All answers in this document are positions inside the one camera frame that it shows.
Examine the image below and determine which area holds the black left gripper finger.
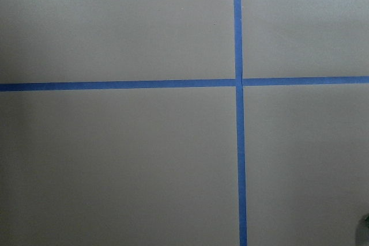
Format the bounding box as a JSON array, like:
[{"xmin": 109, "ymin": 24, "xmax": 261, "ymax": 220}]
[{"xmin": 358, "ymin": 214, "xmax": 368, "ymax": 246}]

